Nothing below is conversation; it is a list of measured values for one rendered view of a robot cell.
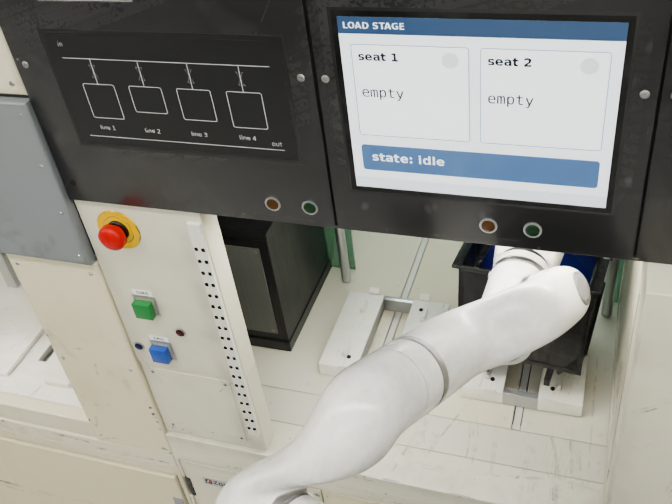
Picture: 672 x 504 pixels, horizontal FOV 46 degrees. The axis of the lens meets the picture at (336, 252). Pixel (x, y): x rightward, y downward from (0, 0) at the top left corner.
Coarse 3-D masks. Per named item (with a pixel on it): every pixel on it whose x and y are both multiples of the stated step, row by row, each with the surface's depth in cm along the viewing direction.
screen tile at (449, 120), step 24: (360, 48) 82; (384, 48) 81; (408, 48) 80; (432, 48) 80; (456, 48) 79; (360, 72) 84; (384, 72) 83; (408, 72) 82; (432, 72) 81; (456, 72) 80; (456, 96) 82; (360, 120) 88; (384, 120) 87; (408, 120) 86; (432, 120) 85; (456, 120) 84
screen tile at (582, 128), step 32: (480, 64) 79; (512, 64) 78; (544, 64) 77; (576, 64) 76; (608, 64) 75; (480, 96) 81; (576, 96) 78; (480, 128) 84; (512, 128) 83; (544, 128) 81; (576, 128) 80
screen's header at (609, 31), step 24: (360, 24) 80; (384, 24) 79; (408, 24) 79; (432, 24) 78; (456, 24) 77; (480, 24) 76; (504, 24) 76; (528, 24) 75; (552, 24) 74; (576, 24) 74; (600, 24) 73; (624, 24) 72
